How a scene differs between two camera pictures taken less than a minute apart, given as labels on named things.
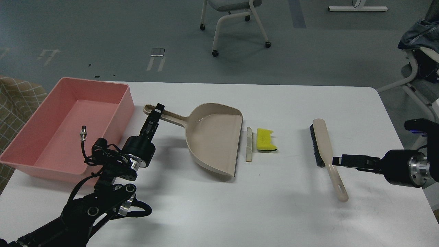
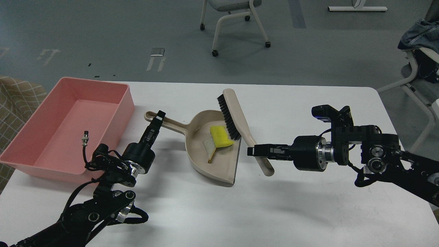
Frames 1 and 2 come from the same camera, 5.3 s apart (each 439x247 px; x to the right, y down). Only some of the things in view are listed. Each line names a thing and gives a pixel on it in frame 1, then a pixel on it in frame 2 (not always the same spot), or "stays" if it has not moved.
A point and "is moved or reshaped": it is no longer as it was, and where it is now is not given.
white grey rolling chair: x=242 y=7 stays
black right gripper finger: x=364 y=162 → x=273 y=151
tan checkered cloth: x=20 y=97 stays
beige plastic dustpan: x=214 y=132 is moved or reshaped
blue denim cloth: x=423 y=34 stays
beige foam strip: x=249 y=144 → x=210 y=147
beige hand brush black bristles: x=323 y=157 → x=237 y=125
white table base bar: x=360 y=8 stays
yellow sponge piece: x=263 y=140 → x=220 y=136
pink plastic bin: x=50 y=146 stays
